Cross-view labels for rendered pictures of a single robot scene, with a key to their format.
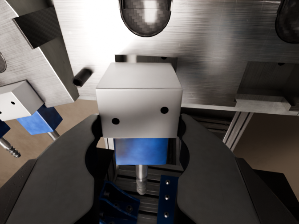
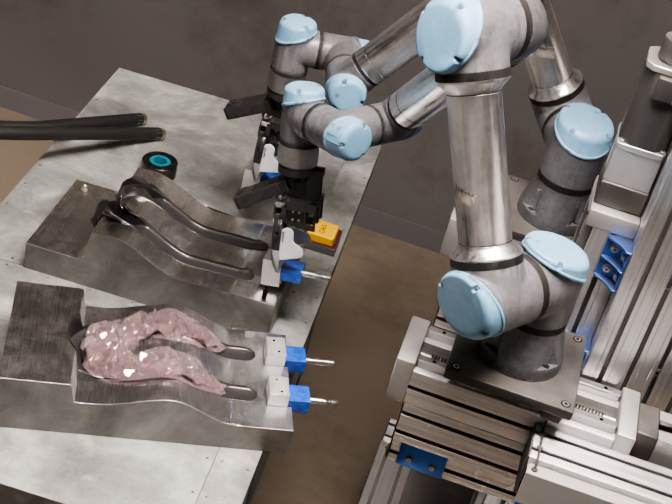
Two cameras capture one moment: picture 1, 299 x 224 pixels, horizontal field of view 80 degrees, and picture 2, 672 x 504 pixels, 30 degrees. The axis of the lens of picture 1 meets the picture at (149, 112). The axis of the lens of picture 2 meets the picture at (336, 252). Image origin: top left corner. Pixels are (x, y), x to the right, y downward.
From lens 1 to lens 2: 2.38 m
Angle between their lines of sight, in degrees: 71
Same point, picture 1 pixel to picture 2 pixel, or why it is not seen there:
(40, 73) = (261, 338)
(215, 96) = not seen: hidden behind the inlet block
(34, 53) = (249, 334)
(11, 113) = (281, 346)
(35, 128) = (299, 354)
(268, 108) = (322, 283)
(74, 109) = not seen: outside the picture
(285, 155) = not seen: hidden behind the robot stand
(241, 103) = (316, 293)
